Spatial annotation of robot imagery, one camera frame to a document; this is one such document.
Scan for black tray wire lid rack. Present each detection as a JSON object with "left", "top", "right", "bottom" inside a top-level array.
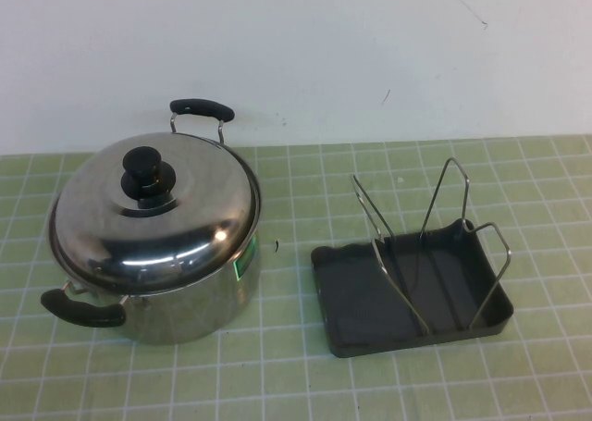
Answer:
[{"left": 309, "top": 156, "right": 515, "bottom": 360}]

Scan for stainless steel pot black handles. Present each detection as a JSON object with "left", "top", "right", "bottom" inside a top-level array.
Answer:
[{"left": 40, "top": 97, "right": 263, "bottom": 333}]

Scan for green grid table mat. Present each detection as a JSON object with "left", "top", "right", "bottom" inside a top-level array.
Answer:
[{"left": 0, "top": 135, "right": 592, "bottom": 421}]

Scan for steel pot lid black knob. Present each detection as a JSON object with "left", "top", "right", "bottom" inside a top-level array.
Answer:
[{"left": 48, "top": 132, "right": 258, "bottom": 297}]

